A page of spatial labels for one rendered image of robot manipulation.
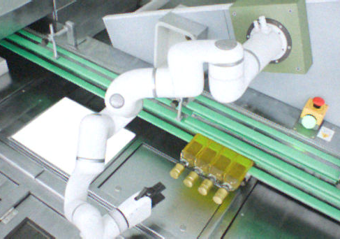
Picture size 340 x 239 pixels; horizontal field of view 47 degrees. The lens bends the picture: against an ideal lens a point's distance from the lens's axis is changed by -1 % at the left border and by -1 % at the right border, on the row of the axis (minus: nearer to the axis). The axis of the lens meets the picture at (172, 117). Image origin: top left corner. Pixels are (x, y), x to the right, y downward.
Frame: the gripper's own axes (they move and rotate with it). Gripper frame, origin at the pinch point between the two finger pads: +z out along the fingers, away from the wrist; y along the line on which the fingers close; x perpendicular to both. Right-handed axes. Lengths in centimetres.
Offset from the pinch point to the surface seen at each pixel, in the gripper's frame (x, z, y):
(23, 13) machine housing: 100, 6, 19
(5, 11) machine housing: 99, -1, 24
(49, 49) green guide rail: 88, 10, 5
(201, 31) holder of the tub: 26, 41, 33
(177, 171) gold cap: 1.8, 10.0, 1.4
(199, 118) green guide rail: 12.9, 30.8, 5.8
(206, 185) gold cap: -8.6, 13.4, 1.4
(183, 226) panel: -9.2, 3.7, -12.7
